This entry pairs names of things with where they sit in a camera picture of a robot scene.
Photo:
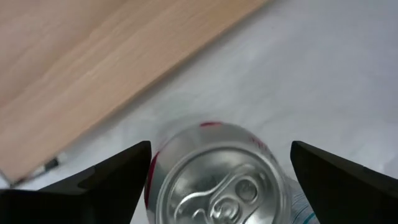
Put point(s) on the white table sheet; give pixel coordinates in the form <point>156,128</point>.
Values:
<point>280,77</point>

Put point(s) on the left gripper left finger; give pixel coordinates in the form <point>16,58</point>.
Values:
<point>93,196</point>

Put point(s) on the silver soda can red lettering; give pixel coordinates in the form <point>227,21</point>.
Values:
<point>217,186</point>

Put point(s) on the small blue silver energy can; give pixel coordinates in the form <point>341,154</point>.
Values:
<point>303,208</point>

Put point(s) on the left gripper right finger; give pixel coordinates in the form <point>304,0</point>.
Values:
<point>348,193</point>

